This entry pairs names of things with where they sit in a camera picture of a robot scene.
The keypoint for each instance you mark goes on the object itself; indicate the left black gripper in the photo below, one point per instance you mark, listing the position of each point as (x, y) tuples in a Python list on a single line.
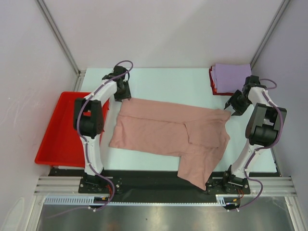
[(126, 95)]

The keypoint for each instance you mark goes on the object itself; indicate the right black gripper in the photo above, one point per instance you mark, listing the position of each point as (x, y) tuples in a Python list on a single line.
[(238, 104)]

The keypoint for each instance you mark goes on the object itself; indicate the pink t shirt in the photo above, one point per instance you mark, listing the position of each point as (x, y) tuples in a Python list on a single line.
[(196, 135)]

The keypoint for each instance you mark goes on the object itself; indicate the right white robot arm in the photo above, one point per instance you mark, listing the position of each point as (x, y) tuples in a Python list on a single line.
[(263, 131)]

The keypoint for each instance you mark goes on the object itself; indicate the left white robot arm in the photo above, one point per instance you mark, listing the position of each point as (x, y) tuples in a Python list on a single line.
[(88, 121)]

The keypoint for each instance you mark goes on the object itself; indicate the folded lilac t shirt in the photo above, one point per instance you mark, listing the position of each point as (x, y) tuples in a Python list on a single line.
[(228, 78)]

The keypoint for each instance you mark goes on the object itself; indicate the folded red t shirt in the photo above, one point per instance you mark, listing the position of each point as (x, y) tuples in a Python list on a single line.
[(224, 94)]

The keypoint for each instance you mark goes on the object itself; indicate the folded orange t shirt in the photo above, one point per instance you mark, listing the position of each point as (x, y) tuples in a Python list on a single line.
[(213, 87)]

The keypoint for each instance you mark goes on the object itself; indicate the red plastic bin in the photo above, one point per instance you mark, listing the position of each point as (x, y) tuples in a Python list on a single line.
[(61, 145)]

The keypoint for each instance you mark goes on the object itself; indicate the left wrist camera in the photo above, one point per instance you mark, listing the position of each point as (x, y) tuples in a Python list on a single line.
[(119, 72)]

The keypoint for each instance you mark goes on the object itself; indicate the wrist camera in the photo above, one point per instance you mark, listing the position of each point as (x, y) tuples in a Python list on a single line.
[(252, 81), (119, 72)]

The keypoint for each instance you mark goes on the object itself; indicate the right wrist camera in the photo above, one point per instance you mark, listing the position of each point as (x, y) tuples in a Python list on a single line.
[(252, 81)]

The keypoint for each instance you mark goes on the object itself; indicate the aluminium frame rail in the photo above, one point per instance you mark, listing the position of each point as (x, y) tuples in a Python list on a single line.
[(272, 186)]

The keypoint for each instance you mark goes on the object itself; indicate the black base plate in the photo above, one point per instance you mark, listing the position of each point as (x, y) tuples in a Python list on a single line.
[(153, 186)]

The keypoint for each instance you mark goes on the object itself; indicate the white cable duct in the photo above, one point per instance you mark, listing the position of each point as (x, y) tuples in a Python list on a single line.
[(98, 201)]

